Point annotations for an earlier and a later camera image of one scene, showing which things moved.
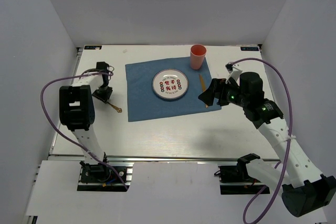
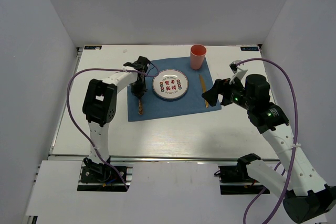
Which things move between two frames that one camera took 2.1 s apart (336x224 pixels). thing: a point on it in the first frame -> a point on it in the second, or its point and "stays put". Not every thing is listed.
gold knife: (203, 85) stays put
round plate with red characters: (170, 84) stays put
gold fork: (118, 109) -> (140, 109)
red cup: (197, 55) stays put
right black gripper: (217, 85) stays put
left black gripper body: (103, 93) -> (138, 87)
